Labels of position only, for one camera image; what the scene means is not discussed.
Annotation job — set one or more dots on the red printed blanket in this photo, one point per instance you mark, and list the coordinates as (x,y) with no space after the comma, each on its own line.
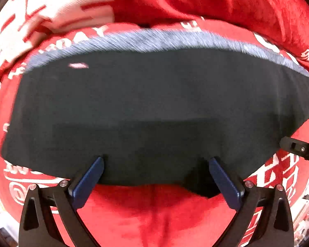
(154,216)

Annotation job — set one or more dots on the black pants with grey waistband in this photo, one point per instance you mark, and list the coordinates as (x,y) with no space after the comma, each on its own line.
(154,113)

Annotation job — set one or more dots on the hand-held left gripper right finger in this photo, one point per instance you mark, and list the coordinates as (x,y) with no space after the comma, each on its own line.
(224,180)

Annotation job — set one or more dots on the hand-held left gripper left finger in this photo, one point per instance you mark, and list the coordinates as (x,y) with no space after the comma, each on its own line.
(88,180)

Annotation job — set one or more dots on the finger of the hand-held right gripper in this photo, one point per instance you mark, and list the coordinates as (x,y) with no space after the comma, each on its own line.
(300,148)

